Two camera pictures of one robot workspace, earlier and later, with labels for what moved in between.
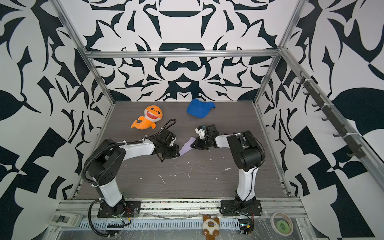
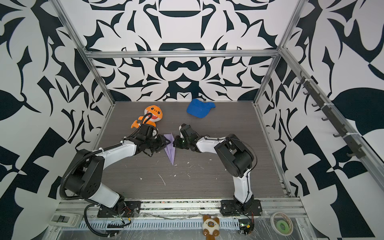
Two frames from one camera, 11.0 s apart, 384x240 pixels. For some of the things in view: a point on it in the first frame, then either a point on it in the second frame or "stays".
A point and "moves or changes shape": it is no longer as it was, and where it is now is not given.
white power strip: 66,219 stays
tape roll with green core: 281,224 stays
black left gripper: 176,153 → 163,142
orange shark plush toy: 152,114 stays
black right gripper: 200,146 → 177,140
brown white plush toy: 210,227 stays
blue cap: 199,109 stays
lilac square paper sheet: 187,147 moves or changes shape
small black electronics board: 246,226 stays
